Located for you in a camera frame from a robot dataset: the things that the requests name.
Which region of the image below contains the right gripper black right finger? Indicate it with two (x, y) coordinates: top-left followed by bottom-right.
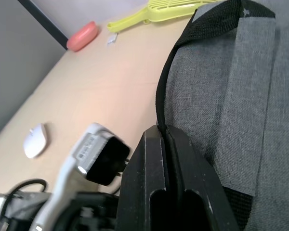
(166, 126), (240, 231)

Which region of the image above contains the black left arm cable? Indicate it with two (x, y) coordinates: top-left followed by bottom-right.
(1, 178), (49, 218)

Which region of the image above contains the grey laptop bag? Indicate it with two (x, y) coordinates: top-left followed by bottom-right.
(155, 0), (289, 231)

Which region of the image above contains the black wall trim strip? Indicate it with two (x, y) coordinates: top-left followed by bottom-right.
(17, 0), (69, 51)

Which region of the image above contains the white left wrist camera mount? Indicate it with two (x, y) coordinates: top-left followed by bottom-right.
(28, 122), (132, 231)

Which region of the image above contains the small white paper tag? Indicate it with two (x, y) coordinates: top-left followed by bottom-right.
(106, 33), (119, 47)

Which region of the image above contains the white computer mouse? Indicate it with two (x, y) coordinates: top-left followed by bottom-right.
(23, 122), (50, 159)

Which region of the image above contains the pink oval case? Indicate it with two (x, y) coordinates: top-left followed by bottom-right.
(66, 21), (100, 52)

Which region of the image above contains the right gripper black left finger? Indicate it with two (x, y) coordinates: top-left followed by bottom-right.
(114, 125), (170, 231)

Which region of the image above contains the yellow-green plastic slotted scoop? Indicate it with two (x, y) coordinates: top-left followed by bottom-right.
(106, 0), (219, 33)

